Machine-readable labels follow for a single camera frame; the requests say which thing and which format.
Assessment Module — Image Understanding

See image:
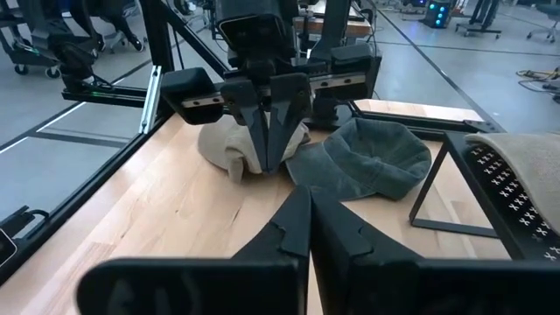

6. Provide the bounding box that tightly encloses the dark green baseball cap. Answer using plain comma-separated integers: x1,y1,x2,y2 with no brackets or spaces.
284,116,433,202

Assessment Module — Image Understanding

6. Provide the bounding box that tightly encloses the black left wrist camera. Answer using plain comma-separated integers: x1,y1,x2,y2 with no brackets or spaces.
215,0,301,60

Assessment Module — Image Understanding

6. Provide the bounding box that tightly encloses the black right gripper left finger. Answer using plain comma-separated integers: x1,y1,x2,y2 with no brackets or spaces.
76,185,312,315

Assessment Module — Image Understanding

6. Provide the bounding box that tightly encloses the beige baseball cap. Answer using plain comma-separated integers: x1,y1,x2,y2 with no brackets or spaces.
464,132,560,237
197,114,312,184

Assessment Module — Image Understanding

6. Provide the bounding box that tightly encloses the floor cable bundle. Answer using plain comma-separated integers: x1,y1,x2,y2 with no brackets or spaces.
515,66,560,104

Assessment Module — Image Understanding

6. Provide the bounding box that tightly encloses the small table-level camera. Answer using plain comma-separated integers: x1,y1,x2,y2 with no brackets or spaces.
0,205,50,269

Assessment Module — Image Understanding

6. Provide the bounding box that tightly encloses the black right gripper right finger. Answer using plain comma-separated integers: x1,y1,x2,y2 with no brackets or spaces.
311,191,560,315

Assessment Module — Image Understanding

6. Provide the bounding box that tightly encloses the wooden top table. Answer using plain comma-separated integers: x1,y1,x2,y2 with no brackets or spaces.
293,0,373,39

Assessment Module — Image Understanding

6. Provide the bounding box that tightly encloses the black wheeled cart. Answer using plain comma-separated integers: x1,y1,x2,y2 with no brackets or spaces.
0,25,62,80

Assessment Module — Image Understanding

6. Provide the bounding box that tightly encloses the office chair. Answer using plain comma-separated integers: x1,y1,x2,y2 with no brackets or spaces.
527,2,560,43

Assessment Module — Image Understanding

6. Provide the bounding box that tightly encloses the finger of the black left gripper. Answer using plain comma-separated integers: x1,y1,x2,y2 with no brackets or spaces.
266,71,313,173
220,77,270,173

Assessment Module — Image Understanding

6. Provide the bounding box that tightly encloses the black perforated metal stand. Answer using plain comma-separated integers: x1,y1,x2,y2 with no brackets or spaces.
409,129,560,263

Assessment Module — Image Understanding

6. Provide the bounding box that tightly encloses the black floor stand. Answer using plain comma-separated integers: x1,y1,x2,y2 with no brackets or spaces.
454,0,503,37

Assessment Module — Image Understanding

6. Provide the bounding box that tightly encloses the person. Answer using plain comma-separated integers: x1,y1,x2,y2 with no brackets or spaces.
72,0,145,53

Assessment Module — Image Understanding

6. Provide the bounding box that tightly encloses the black aluminium table frame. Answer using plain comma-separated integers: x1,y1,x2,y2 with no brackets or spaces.
0,0,507,285

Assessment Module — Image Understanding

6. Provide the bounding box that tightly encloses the machine with teal lights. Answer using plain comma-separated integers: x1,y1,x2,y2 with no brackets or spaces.
422,0,454,30

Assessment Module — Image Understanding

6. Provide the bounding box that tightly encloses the silver aluminium bracket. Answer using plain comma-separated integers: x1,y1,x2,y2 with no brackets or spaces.
138,64,164,136

